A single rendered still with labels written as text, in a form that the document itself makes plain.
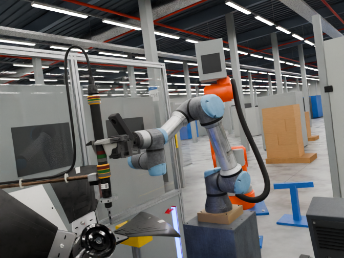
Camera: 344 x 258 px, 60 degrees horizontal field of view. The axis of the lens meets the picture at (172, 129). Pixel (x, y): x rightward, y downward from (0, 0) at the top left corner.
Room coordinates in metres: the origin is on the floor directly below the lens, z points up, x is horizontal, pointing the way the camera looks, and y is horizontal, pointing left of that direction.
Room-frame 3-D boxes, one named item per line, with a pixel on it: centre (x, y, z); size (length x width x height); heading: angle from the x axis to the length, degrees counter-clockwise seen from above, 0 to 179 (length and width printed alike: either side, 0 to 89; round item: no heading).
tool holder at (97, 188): (1.04, 0.26, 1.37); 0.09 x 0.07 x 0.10; 86
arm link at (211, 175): (1.64, -0.21, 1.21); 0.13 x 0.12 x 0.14; 40
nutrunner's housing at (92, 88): (1.04, 0.25, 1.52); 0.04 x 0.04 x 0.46
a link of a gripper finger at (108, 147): (1.03, 0.23, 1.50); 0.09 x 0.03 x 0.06; 149
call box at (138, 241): (1.51, 0.26, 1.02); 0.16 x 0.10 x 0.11; 51
